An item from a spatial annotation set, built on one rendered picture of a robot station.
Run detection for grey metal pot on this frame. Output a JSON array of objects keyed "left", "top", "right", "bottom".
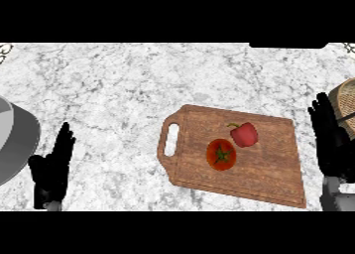
[{"left": 0, "top": 94, "right": 44, "bottom": 191}]

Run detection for brown wooden cutting board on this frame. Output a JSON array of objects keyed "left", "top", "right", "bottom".
[{"left": 156, "top": 103, "right": 308, "bottom": 209}]

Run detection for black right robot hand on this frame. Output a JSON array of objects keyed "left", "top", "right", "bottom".
[{"left": 306, "top": 91, "right": 355, "bottom": 185}]

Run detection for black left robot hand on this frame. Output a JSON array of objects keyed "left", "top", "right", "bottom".
[{"left": 27, "top": 121, "right": 79, "bottom": 210}]

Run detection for red tomato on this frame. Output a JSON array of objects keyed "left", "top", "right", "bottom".
[{"left": 206, "top": 138, "right": 238, "bottom": 172}]

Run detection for wicker tiered basket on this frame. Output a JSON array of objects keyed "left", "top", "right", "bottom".
[{"left": 328, "top": 76, "right": 355, "bottom": 141}]

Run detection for red bell pepper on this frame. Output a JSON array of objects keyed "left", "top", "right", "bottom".
[{"left": 227, "top": 121, "right": 261, "bottom": 149}]

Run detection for black appliance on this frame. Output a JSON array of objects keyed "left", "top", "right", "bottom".
[{"left": 249, "top": 42, "right": 330, "bottom": 50}]

